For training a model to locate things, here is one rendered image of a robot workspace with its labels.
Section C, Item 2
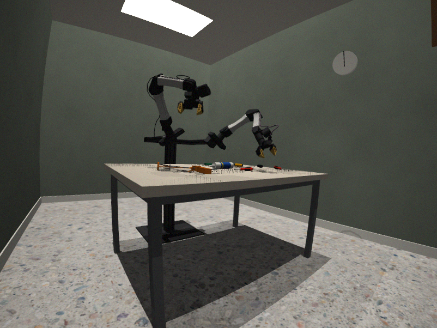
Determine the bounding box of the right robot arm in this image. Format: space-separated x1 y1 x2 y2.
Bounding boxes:
149 74 211 144

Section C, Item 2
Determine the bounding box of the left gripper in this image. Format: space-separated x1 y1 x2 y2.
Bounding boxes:
256 139 277 158

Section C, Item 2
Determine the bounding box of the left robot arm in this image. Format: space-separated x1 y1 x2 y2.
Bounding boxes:
212 109 272 147

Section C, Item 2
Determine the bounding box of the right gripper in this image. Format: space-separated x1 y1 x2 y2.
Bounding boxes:
177 96 203 115

